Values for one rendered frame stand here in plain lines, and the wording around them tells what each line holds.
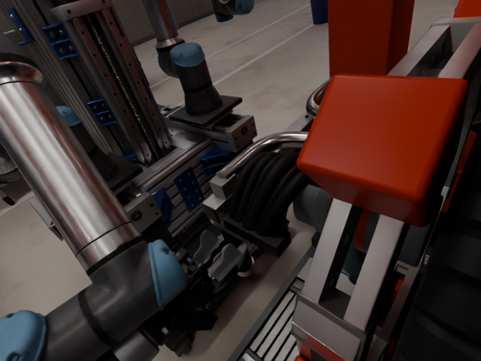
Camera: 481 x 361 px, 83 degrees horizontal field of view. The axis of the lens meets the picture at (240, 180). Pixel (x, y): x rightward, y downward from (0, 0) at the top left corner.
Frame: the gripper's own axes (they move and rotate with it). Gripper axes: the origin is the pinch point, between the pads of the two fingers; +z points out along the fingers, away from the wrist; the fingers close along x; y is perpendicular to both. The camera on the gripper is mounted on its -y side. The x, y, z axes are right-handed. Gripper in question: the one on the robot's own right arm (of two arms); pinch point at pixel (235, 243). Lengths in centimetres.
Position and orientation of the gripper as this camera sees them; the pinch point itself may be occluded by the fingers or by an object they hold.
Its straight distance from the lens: 53.0
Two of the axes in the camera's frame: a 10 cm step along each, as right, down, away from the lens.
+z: 6.4, -5.9, 4.9
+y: -2.2, -7.6, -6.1
